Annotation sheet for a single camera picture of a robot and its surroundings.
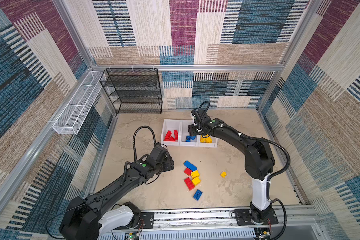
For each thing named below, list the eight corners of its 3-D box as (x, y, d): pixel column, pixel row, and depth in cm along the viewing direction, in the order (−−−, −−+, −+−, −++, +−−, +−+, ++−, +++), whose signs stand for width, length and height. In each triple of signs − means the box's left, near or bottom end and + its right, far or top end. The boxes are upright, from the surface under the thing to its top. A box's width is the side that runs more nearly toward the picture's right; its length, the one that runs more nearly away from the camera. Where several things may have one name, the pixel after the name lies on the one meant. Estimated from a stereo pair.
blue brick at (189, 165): (182, 164, 94) (182, 163, 93) (185, 161, 96) (185, 159, 94) (194, 172, 91) (194, 171, 89) (197, 168, 93) (197, 167, 91)
